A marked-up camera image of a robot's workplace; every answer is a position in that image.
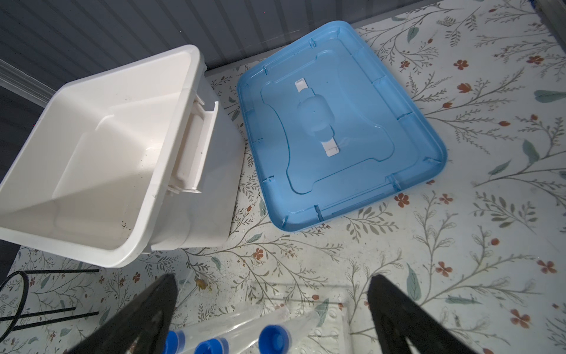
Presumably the black wire ring stand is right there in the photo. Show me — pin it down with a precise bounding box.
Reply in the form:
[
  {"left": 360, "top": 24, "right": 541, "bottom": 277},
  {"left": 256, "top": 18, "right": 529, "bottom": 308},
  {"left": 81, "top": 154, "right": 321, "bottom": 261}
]
[{"left": 1, "top": 268, "right": 100, "bottom": 342}]

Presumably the clear plastic tube rack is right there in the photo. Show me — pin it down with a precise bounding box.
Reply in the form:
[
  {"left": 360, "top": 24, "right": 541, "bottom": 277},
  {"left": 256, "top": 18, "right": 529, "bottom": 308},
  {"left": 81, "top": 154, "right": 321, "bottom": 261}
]
[{"left": 176, "top": 282, "right": 355, "bottom": 354}]

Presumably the blue plastic box lid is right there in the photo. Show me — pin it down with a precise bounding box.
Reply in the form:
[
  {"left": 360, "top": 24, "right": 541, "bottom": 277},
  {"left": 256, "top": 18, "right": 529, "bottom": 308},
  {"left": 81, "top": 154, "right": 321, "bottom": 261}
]
[{"left": 237, "top": 21, "right": 447, "bottom": 232}]

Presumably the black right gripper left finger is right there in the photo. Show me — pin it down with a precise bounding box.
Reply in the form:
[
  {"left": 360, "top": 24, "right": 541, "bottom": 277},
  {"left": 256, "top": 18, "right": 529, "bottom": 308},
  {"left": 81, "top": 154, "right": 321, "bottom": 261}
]
[{"left": 69, "top": 274, "right": 178, "bottom": 353}]

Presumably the white plastic storage box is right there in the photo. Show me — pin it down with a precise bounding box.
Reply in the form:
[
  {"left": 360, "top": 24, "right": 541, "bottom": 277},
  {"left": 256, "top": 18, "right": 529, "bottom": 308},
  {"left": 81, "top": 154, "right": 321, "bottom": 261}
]
[{"left": 1, "top": 45, "right": 245, "bottom": 268}]

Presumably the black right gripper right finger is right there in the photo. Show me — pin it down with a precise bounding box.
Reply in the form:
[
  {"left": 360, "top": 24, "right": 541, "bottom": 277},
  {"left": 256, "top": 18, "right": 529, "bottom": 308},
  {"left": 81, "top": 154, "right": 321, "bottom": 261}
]
[{"left": 368, "top": 274, "right": 473, "bottom": 353}]

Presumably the test tube blue cap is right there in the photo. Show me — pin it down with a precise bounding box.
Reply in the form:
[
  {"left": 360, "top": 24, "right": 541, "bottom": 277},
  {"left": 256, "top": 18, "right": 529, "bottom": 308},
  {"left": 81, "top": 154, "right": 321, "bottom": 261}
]
[
  {"left": 258, "top": 304, "right": 328, "bottom": 354},
  {"left": 193, "top": 307, "right": 290, "bottom": 354},
  {"left": 162, "top": 304, "right": 262, "bottom": 354}
]

